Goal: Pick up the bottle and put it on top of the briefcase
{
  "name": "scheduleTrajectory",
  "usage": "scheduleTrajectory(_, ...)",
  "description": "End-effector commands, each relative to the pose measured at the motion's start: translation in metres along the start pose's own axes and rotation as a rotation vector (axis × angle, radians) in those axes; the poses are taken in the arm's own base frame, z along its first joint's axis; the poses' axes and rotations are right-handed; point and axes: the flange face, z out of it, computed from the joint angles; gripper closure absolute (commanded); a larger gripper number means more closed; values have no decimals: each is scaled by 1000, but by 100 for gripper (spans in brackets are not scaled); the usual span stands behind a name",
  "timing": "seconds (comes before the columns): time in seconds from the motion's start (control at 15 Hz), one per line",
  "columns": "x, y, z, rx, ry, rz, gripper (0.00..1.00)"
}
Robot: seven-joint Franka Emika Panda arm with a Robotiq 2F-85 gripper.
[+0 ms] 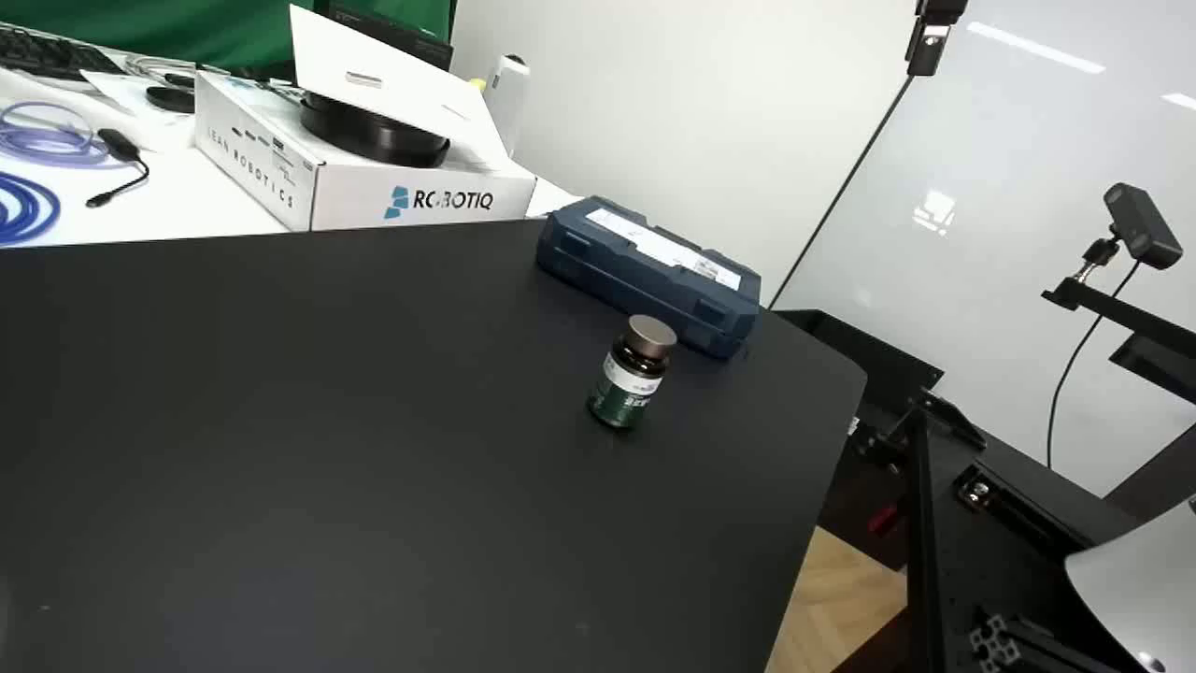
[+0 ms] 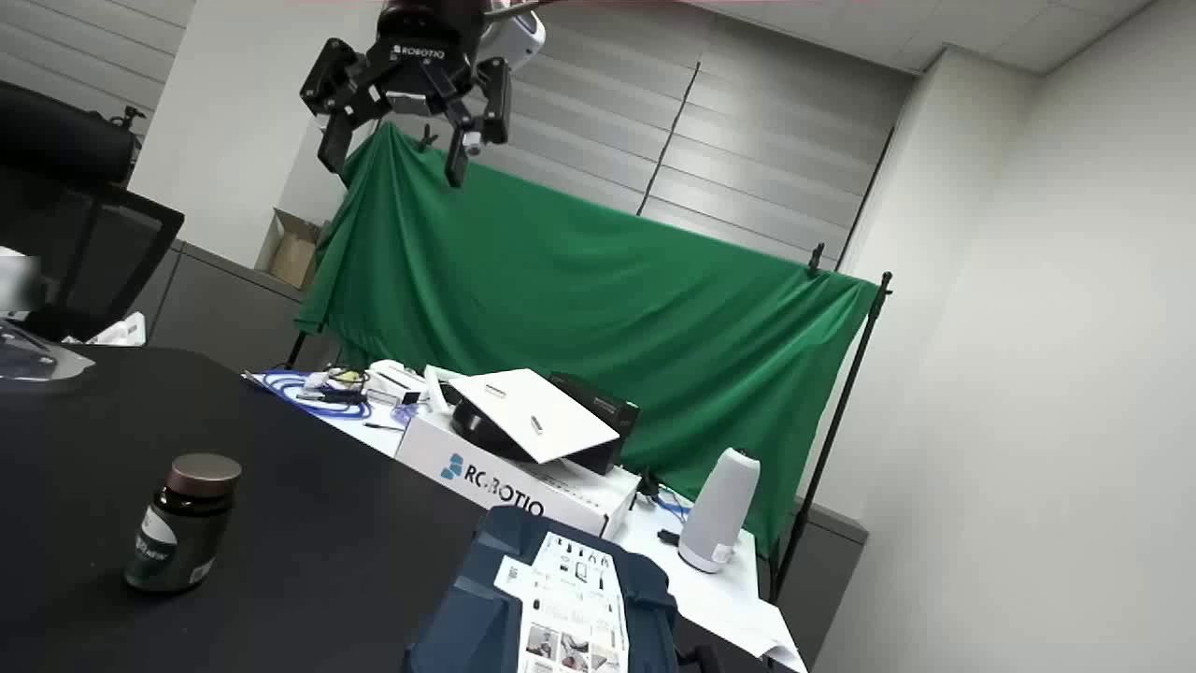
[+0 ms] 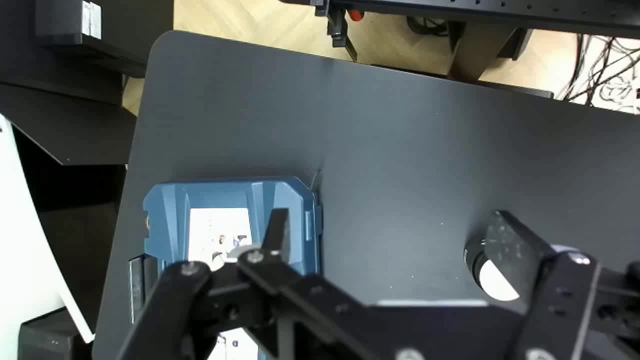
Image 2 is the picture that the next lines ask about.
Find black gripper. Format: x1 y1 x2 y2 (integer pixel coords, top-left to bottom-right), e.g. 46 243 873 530
294 0 517 190

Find dark bottle with brown cap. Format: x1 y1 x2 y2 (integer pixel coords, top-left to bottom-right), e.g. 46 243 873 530
121 449 247 598

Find brown cardboard box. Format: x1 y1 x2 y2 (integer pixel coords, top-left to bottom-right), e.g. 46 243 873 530
254 206 328 298

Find green backdrop cloth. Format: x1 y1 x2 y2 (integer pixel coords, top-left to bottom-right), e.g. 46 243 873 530
294 121 882 556

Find thin blind wand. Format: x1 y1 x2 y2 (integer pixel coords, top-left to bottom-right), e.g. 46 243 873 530
632 56 708 222

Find small white box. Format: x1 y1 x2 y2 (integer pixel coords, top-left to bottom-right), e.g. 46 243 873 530
360 357 429 411

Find grey window blinds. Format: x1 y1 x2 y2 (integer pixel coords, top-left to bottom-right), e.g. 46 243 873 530
278 0 919 272
0 0 199 123

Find black office chair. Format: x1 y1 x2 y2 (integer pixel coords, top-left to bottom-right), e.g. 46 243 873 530
0 77 186 347

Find white cardboard box blue print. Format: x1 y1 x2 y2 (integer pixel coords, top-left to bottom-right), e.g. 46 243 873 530
392 369 648 541

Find blue plastic bin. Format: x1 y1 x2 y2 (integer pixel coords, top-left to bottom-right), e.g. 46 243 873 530
404 502 684 673

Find white printed paper label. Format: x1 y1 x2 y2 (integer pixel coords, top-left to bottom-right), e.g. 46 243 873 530
493 530 632 673

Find black backdrop stand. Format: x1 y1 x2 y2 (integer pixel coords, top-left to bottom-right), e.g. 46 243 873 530
283 239 896 603

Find white table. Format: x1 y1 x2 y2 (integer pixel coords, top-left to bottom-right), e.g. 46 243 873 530
240 358 807 673

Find blue cable bundle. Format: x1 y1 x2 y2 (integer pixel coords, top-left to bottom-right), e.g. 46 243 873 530
254 367 376 423

